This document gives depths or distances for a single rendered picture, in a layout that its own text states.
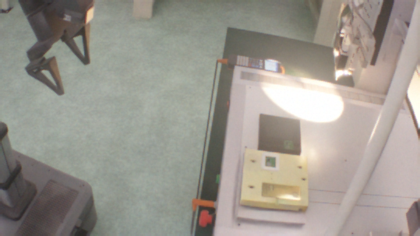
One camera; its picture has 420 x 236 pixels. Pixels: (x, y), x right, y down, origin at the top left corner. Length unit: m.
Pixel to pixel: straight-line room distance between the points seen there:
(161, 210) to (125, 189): 0.21
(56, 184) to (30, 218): 0.22
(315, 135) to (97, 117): 1.53
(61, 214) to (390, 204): 1.22
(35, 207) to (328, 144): 1.16
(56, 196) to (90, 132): 0.72
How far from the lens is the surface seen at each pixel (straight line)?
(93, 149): 2.33
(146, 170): 2.23
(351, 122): 1.35
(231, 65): 1.59
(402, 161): 1.32
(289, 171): 1.08
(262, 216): 1.00
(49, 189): 1.83
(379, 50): 1.17
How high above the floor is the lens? 1.66
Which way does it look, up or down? 40 degrees down
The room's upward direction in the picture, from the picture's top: 9 degrees clockwise
